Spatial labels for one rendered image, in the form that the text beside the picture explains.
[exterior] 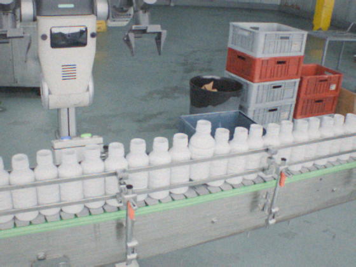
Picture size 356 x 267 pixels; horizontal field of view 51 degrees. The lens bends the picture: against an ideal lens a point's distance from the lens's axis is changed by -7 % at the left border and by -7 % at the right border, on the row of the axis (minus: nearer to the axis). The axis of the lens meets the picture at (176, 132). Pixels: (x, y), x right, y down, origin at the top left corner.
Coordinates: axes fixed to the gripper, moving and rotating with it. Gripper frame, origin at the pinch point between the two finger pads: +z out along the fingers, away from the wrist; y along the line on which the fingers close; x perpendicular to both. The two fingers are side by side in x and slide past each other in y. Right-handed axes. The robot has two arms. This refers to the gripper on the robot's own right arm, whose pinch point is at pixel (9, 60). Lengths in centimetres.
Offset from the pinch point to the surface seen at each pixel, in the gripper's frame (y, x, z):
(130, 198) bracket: 28, -32, 43
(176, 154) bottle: 43, -24, 34
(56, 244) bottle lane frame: 9, -22, 54
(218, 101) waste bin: 137, 161, -1
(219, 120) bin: 86, 45, 22
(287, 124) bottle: 81, -18, 29
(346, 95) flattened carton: 302, 198, -3
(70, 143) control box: 16.5, -13.8, 28.3
